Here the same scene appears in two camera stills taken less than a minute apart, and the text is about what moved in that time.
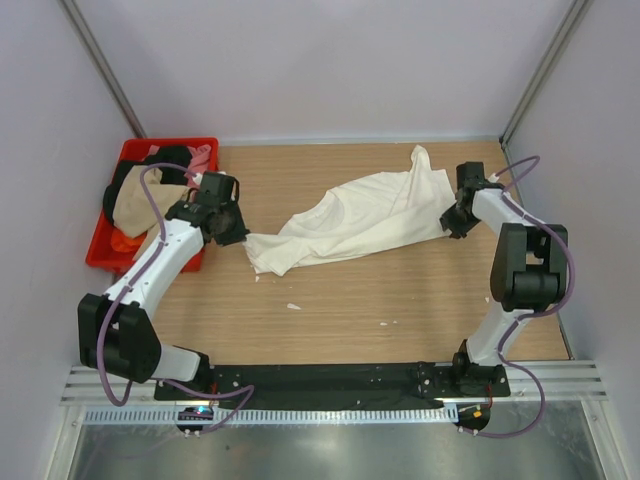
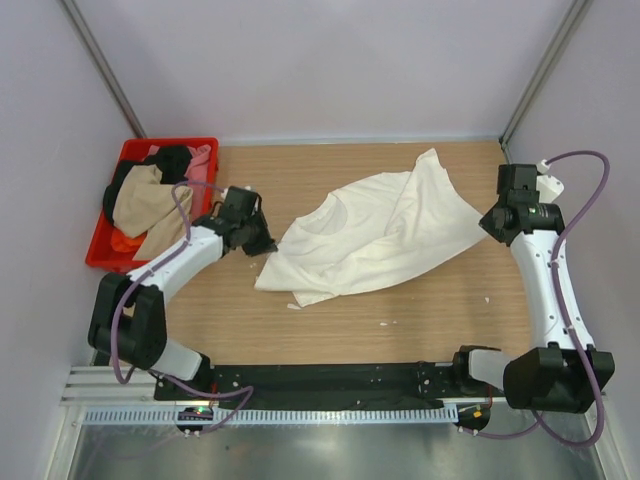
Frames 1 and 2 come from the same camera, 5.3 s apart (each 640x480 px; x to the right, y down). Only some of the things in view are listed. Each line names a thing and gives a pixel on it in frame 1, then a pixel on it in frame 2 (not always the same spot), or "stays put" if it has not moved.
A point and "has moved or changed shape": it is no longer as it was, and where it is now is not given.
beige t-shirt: (133, 212) stays put
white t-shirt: (359, 215) has moved or changed shape
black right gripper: (448, 222) to (488, 223)
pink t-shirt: (199, 162) stays put
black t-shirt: (172, 155) stays put
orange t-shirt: (124, 243) stays put
